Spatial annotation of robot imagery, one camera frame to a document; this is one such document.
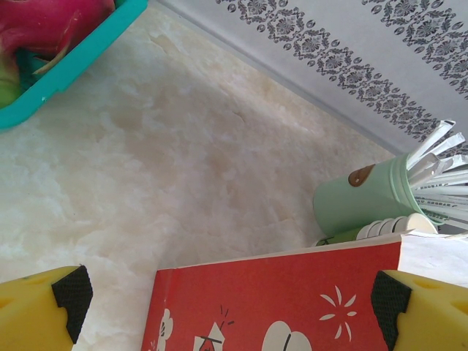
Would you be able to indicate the pink toy dragon fruit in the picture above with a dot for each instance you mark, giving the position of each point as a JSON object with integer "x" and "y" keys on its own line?
{"x": 36, "y": 25}

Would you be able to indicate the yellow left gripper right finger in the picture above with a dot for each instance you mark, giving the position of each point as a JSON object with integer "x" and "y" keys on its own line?
{"x": 431, "y": 318}

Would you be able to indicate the teal plastic basket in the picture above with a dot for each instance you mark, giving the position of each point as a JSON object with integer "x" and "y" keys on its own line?
{"x": 91, "y": 44}

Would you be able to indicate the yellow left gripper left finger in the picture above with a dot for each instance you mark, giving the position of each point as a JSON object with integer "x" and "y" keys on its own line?
{"x": 29, "y": 314}

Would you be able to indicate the mint green straw holder cup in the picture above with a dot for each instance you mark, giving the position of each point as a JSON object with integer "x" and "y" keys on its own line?
{"x": 358, "y": 204}

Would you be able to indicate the red and white paper bag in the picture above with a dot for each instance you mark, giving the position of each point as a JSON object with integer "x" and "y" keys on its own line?
{"x": 274, "y": 292}

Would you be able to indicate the stack of paper cups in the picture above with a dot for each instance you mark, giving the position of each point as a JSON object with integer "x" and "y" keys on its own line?
{"x": 417, "y": 223}

